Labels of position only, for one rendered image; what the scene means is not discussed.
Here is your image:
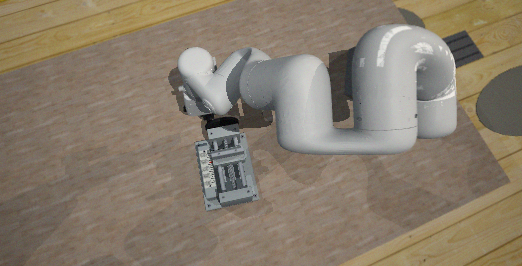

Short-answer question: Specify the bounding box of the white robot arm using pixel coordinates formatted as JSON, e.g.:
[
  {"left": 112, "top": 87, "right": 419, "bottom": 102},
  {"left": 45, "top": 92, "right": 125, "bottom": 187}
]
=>
[{"left": 178, "top": 24, "right": 457, "bottom": 155}]

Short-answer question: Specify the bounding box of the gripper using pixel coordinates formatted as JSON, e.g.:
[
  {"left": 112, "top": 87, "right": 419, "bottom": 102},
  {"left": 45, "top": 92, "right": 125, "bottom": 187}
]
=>
[{"left": 183, "top": 92, "right": 215, "bottom": 120}]

